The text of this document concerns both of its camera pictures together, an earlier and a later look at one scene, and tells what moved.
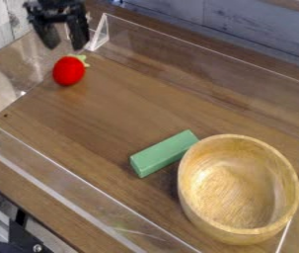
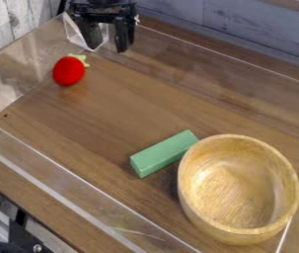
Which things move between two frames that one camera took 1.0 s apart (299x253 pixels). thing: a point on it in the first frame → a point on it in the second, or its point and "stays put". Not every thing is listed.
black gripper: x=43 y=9 → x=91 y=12
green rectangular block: x=159 y=154 stays put
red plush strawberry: x=69 y=69 stays put
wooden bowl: x=238 y=188 stays put
